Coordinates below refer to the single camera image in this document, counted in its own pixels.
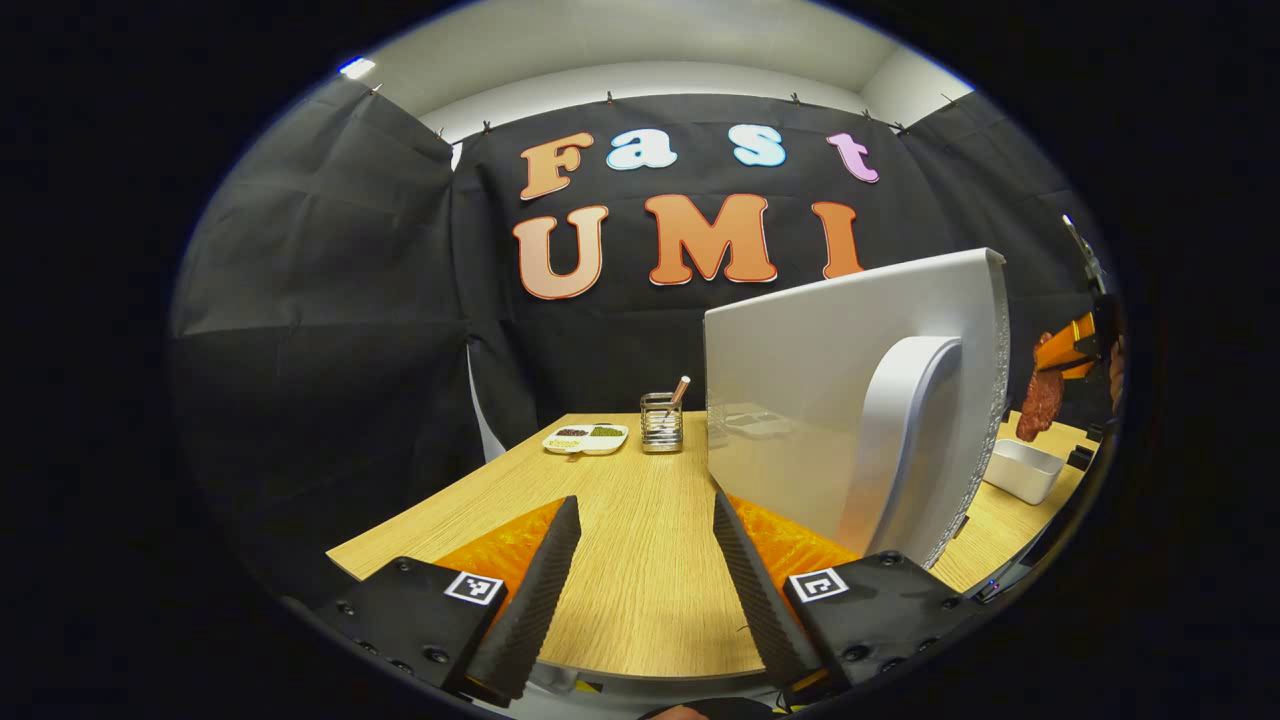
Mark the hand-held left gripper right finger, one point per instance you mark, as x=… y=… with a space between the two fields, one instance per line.
x=765 y=610

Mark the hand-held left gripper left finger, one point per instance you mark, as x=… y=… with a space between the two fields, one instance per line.
x=530 y=610

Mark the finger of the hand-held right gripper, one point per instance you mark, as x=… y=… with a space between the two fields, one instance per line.
x=1068 y=348

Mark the reddish brown meat piece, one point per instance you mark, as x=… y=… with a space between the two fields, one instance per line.
x=1040 y=405

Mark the white microwave oven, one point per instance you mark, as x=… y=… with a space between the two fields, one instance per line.
x=800 y=380

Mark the white rectangular tray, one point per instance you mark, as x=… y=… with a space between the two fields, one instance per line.
x=1022 y=472

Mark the white divided dish of beans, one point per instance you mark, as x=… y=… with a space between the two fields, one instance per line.
x=585 y=438

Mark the wooden stick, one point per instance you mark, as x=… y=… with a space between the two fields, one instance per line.
x=679 y=390

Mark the black backdrop cloth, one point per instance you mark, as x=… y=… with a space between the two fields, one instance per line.
x=320 y=300

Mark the row of small cloth clips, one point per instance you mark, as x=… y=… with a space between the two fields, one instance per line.
x=609 y=98

